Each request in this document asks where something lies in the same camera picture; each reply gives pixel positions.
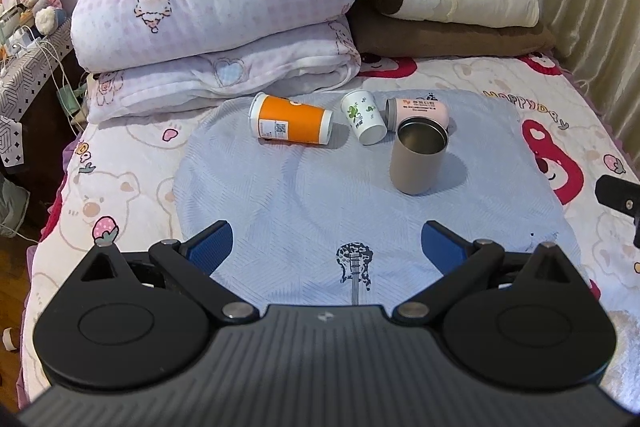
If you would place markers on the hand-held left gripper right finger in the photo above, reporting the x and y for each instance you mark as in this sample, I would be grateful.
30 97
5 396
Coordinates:
442 244

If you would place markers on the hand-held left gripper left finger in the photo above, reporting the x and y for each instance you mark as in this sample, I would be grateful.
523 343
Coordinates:
212 244

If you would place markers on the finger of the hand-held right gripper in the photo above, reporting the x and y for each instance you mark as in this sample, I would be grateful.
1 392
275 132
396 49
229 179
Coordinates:
617 193

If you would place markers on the pink cup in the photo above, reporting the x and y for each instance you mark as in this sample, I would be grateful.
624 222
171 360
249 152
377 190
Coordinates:
422 108

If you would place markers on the orange paper cup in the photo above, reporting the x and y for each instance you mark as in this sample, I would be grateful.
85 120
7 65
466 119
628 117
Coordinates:
295 119

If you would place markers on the white cup with green print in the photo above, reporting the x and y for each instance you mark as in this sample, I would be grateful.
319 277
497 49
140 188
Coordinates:
362 114

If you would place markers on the beige metal cup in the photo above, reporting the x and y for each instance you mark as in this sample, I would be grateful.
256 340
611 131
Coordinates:
417 172

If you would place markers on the light blue guitar print mat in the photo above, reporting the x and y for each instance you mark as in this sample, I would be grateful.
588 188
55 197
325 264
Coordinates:
300 197

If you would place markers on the bear print bedsheet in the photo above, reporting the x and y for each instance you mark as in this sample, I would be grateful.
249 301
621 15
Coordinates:
125 167

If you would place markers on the beige curtain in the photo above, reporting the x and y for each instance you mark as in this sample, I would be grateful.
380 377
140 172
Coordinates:
600 7

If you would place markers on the dark wooden nightstand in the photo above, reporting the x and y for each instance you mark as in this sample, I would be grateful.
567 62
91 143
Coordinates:
45 147

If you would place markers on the green cloth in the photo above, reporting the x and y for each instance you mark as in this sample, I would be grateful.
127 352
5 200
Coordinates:
70 99

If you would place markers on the grey-green cloth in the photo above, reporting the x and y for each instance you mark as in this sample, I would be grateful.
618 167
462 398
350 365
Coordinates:
12 207

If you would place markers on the brown folded blanket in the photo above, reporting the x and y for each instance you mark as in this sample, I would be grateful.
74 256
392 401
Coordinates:
450 39

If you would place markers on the pink checked folded quilt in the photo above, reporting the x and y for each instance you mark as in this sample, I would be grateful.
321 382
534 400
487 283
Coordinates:
225 7

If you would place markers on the bedside table with cloth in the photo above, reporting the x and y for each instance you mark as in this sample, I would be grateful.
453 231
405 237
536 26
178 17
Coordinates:
30 72

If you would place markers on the white charger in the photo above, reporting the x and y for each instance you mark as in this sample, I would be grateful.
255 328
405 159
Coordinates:
20 41

